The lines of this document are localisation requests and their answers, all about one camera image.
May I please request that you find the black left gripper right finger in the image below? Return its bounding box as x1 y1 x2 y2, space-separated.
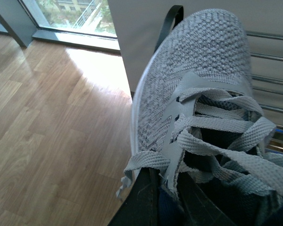
178 173 235 226

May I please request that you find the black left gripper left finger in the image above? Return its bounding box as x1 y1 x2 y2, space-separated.
108 168 159 226

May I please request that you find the black metal shoe rack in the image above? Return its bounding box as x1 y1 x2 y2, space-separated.
154 5 283 156

